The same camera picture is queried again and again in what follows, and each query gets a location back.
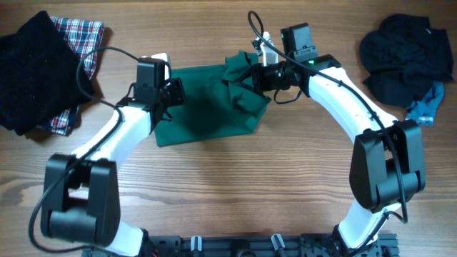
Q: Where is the green cloth garment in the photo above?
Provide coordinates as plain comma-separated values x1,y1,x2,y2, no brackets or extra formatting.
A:
154,51,271,147

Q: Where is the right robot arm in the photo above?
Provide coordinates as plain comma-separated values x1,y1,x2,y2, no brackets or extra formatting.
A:
237,24,426,256

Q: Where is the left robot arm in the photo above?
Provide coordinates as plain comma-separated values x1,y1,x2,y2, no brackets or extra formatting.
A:
29,53,185,256

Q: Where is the red plaid shirt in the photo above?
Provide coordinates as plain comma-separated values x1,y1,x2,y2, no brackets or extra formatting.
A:
36,16,105,136

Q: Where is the black crumpled garment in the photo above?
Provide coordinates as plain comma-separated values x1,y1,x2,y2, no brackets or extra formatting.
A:
359,14,454,108

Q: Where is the black folded garment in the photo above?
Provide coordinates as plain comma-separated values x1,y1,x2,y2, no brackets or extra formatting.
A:
1,11,94,136

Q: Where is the blue denim garment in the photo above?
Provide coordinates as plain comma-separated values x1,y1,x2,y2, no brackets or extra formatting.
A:
406,81,445,126

